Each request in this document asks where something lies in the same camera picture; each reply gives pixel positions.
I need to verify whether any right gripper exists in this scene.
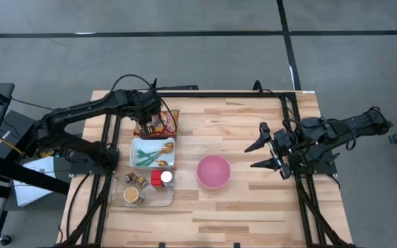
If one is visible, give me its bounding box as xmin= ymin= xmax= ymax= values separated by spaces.
xmin=243 ymin=121 xmax=294 ymax=181

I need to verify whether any red lid spice jar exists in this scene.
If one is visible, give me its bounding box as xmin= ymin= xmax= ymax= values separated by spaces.
xmin=150 ymin=169 xmax=164 ymax=189

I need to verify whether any black computer box white lettering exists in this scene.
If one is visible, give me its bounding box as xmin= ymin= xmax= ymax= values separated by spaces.
xmin=0 ymin=110 xmax=44 ymax=161

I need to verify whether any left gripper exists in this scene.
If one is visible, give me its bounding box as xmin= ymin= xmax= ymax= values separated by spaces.
xmin=129 ymin=89 xmax=163 ymax=137

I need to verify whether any clear plastic container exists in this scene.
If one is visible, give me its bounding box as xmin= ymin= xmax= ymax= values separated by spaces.
xmin=110 ymin=168 xmax=176 ymax=209

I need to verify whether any white lid spice jar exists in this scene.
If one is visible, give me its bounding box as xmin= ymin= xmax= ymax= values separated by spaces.
xmin=160 ymin=170 xmax=174 ymax=187

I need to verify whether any pink plastic bowl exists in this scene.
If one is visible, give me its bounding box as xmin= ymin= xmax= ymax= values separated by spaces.
xmin=196 ymin=154 xmax=232 ymax=190

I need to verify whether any brown lid round spice jar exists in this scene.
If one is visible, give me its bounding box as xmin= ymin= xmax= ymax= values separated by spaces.
xmin=122 ymin=186 xmax=145 ymax=206

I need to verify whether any white plastic tray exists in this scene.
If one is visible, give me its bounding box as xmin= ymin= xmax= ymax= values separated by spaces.
xmin=130 ymin=136 xmax=176 ymax=169

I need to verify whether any white paper sheet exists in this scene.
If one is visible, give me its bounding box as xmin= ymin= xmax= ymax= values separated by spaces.
xmin=12 ymin=156 xmax=57 ymax=207

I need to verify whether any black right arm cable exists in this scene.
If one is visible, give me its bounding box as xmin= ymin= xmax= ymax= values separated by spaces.
xmin=252 ymin=79 xmax=306 ymax=138

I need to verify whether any black metal table frame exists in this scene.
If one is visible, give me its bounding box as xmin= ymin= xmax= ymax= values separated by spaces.
xmin=55 ymin=78 xmax=356 ymax=248

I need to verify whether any black floor cable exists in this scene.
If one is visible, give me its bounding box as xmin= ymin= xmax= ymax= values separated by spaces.
xmin=10 ymin=97 xmax=57 ymax=112

